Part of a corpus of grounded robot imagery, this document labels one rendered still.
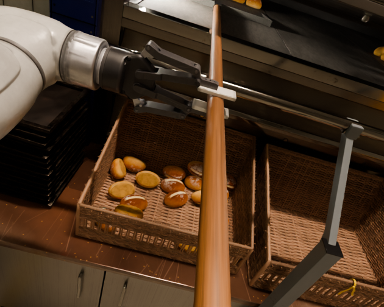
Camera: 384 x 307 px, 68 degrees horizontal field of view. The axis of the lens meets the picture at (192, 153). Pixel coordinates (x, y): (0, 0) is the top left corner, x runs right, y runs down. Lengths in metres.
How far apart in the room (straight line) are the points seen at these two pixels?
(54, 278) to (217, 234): 0.90
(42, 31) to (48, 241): 0.66
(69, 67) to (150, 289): 0.75
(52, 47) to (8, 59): 0.09
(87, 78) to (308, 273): 0.66
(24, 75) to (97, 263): 0.65
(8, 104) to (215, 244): 0.31
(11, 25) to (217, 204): 0.40
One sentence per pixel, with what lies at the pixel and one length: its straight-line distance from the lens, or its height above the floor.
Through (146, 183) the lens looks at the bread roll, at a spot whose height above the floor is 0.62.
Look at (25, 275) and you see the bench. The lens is 1.18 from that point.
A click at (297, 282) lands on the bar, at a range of 0.84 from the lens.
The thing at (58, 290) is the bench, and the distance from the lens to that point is 1.20.
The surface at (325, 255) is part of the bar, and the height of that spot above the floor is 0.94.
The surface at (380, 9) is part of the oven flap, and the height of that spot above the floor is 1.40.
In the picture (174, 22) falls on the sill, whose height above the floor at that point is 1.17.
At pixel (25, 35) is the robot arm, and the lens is 0.51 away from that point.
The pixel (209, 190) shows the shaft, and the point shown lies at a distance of 0.31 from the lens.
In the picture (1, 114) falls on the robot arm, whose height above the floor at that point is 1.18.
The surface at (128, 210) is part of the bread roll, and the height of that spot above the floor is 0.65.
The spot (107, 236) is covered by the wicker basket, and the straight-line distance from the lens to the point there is 0.98.
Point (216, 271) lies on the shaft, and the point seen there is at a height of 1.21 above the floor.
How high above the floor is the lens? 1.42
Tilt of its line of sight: 36 degrees down
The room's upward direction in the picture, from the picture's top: 20 degrees clockwise
